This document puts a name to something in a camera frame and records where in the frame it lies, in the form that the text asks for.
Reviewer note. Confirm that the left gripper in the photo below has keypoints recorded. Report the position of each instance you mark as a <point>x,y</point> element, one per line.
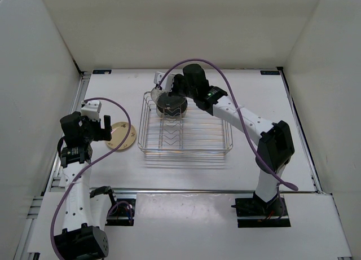
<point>103,134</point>

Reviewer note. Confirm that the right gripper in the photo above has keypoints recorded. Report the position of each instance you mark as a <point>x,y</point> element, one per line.
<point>173,92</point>

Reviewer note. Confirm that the beige ceramic plate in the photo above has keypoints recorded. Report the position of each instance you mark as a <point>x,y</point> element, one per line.
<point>122,131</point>

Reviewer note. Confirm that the black round plate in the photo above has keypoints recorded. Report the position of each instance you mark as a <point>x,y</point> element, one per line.
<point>171,101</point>

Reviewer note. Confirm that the clear glass plate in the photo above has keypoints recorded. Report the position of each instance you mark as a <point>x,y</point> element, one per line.
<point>172,112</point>
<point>156,93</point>

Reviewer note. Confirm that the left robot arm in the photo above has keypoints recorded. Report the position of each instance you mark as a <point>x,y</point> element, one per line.
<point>82,234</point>

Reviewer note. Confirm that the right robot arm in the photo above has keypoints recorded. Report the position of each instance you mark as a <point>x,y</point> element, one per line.
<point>271,142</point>

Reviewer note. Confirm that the left blue corner label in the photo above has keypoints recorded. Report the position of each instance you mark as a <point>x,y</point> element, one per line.
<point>102,71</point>

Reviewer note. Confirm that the blue corner label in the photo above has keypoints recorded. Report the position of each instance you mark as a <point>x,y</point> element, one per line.
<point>102,71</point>
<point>269,72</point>

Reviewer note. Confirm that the right blue corner label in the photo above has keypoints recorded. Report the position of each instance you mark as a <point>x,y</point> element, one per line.
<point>269,72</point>

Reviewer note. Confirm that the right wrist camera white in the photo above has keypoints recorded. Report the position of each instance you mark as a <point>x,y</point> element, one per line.
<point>164,82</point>

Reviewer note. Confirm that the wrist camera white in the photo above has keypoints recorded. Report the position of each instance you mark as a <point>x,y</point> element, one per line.
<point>164,82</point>
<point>91,109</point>

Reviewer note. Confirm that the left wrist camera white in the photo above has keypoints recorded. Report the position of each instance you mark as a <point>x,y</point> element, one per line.
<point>91,109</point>

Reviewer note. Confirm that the wire dish rack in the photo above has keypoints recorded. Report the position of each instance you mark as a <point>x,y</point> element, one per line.
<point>189,132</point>

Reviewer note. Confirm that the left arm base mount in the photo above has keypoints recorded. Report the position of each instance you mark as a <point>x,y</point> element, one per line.
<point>124,214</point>

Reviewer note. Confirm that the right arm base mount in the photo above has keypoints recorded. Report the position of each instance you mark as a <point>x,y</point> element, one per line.
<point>250,214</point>

